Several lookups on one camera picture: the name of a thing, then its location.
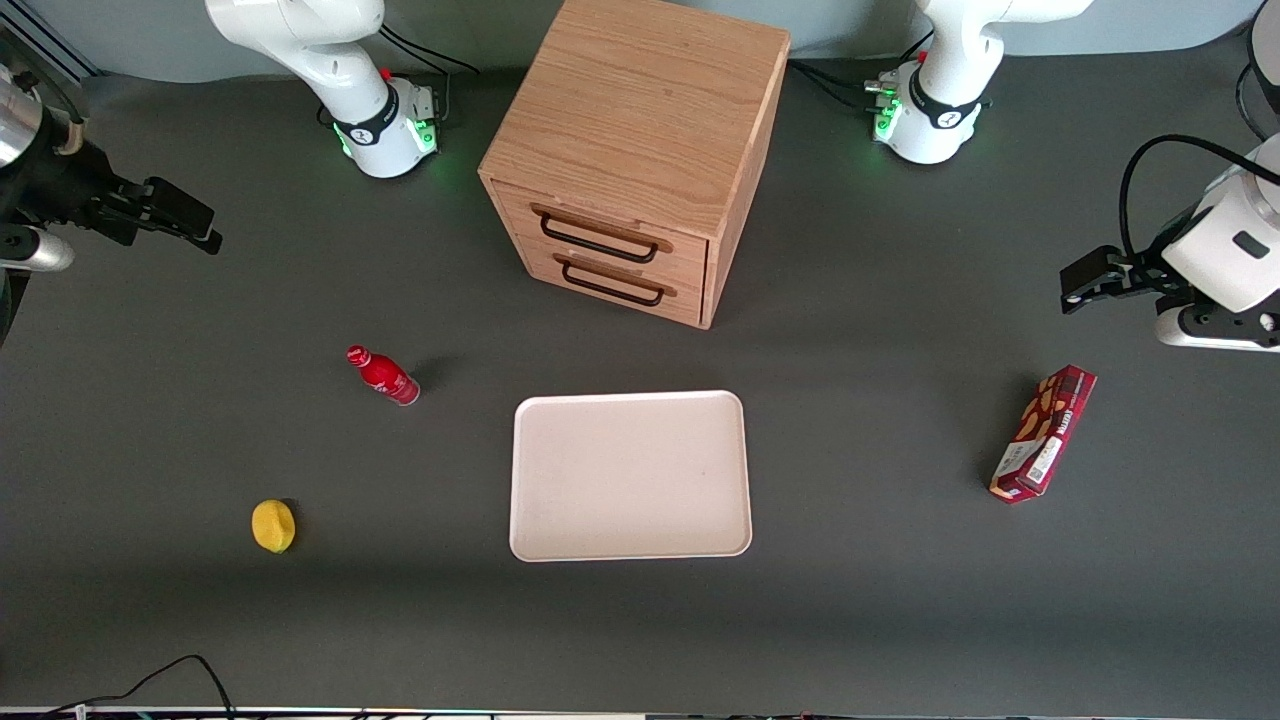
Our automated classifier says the red snack box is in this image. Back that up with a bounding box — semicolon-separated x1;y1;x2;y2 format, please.
988;364;1099;505

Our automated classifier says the wooden drawer with short handle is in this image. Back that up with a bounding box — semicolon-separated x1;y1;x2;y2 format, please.
515;238;707;328

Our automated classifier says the black left base cable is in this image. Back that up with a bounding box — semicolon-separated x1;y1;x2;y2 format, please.
788;30;937;113

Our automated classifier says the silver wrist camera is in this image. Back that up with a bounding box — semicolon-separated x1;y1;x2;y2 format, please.
0;228;77;274
1155;298;1280;354

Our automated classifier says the short black drawer handle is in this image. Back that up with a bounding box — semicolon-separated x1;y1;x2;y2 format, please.
553;253;679;308

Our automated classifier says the aluminium profile rail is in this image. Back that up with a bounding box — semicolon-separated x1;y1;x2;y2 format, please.
0;15;96;89

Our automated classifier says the wide black drawer handle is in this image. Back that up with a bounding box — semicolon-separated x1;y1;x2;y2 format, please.
530;203;675;265

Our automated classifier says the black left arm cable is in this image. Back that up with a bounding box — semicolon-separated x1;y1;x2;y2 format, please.
1118;134;1280;263

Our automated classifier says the white rectangular tray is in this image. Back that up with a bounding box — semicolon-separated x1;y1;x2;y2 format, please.
508;390;754;563

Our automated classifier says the wooden drawer with wide handle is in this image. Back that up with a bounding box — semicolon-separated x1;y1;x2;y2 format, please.
488;178;710;293

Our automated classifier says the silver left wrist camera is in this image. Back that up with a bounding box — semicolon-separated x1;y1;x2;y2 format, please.
1155;298;1280;354

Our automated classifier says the wooden drawer cabinet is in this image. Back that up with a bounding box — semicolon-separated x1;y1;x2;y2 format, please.
477;0;792;331

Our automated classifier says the red coke bottle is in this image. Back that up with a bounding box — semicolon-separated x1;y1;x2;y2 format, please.
346;344;422;407

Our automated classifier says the black base cable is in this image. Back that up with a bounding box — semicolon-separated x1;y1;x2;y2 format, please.
788;30;937;113
378;22;482;129

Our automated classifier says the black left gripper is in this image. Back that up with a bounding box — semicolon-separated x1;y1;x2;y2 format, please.
1060;244;1197;317

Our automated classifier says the black cable at table edge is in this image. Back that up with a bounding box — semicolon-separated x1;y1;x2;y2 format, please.
40;654;237;720

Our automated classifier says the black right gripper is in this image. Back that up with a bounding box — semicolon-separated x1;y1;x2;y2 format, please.
40;140;224;255

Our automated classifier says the yellow lemon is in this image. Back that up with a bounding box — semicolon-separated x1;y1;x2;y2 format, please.
251;499;297;554

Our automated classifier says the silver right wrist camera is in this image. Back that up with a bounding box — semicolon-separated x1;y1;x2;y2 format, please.
0;228;77;274

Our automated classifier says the black right base cable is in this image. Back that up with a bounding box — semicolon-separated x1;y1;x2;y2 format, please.
378;22;482;129

